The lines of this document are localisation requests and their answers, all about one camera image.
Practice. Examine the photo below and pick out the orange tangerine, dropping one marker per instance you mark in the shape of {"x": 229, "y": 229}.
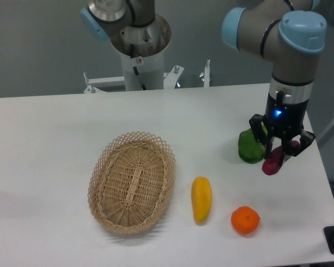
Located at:
{"x": 245, "y": 220}

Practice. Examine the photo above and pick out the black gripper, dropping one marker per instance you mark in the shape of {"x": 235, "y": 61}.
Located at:
{"x": 284, "y": 121}

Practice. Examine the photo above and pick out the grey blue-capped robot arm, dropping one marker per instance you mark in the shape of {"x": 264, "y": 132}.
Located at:
{"x": 287, "y": 33}

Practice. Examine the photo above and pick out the woven wicker basket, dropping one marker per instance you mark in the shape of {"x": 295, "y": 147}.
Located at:
{"x": 132, "y": 183}

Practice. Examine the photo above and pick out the purple sweet potato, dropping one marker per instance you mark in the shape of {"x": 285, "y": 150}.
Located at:
{"x": 273, "y": 163}

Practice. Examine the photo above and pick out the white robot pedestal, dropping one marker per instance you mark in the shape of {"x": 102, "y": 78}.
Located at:
{"x": 143, "y": 47}

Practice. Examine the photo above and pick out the green pepper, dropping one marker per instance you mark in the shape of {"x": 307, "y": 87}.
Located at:
{"x": 249, "y": 150}

